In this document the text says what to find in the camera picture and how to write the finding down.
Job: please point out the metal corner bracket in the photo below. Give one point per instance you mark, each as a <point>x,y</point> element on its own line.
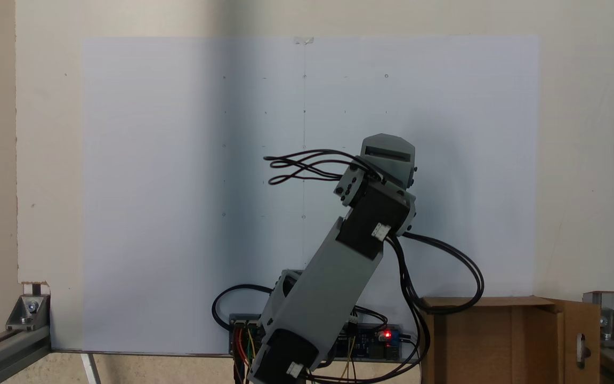
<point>612,328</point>
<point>30,312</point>

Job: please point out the blue power converter board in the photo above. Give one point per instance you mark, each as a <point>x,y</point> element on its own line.
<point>376,344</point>

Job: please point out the brown cardboard box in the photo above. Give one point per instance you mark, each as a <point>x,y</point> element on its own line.
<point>477,346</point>

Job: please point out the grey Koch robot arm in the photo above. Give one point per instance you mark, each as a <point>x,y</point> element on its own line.
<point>328,288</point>

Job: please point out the white paper sheet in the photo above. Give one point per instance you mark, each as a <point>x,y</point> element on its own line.
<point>152,186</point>

